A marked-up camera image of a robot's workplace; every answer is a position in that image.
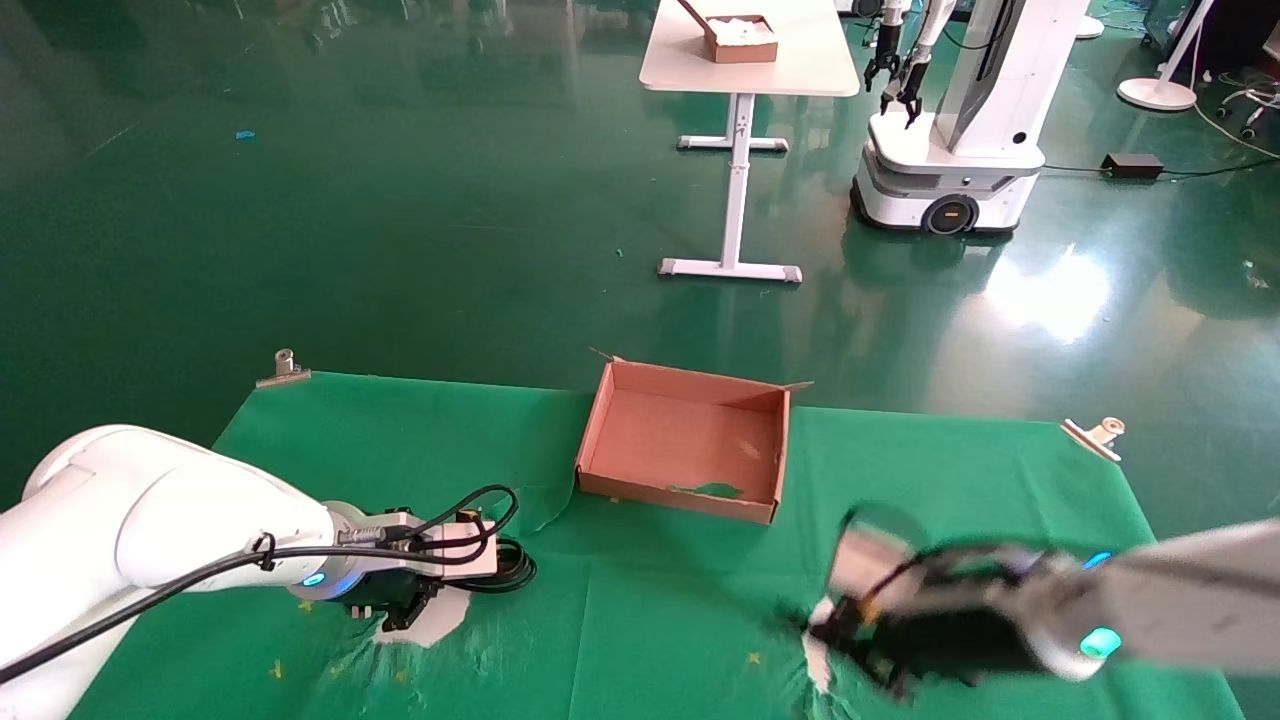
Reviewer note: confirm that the black background robot gripper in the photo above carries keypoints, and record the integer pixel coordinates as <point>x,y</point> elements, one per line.
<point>905,95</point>
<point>882,70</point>

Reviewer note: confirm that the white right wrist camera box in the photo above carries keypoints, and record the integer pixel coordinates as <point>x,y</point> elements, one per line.
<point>865,558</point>

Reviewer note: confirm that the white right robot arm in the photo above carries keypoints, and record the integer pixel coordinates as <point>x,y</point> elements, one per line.
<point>1180,600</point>

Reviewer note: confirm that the white crumpled packing paper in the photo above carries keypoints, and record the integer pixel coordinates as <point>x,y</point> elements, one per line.
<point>742,30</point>

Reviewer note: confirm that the silver table clamp clip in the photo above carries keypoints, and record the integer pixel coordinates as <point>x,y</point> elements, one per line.
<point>283,368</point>
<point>1095,436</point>

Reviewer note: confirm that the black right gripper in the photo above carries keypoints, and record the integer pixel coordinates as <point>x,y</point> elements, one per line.
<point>960,625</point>

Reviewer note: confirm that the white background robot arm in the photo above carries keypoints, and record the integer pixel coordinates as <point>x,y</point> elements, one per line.
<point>891,25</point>
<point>935,30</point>

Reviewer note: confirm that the green table cloth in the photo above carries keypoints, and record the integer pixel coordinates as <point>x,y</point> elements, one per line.
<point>680,600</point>

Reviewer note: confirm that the white pedestal table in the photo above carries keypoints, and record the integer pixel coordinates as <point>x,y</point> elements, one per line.
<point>745,70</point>

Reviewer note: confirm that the open brown cardboard box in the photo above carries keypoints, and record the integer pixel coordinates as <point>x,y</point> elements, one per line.
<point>680,440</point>

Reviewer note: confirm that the small brown cardboard box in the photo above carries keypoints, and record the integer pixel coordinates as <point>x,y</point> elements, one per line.
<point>742,48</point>

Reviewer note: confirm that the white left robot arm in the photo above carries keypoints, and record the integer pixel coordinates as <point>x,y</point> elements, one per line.
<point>150,510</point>

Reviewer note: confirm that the white round stand base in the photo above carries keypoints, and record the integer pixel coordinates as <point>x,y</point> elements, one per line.
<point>1090,27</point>

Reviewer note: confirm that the white wheeled background robot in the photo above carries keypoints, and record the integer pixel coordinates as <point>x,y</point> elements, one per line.
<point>980,150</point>

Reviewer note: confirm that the black cabinet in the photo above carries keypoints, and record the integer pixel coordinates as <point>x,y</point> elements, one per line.
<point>1235,30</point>

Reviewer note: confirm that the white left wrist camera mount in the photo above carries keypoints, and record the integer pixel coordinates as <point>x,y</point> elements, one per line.
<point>450,558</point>

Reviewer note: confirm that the black round stool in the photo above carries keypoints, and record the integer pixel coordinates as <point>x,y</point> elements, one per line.
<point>1255,105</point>

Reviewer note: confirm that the black power adapter brick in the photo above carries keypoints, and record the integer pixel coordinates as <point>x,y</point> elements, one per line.
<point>1131,165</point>

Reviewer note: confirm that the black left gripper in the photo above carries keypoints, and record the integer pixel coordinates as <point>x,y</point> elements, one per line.
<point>370,592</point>

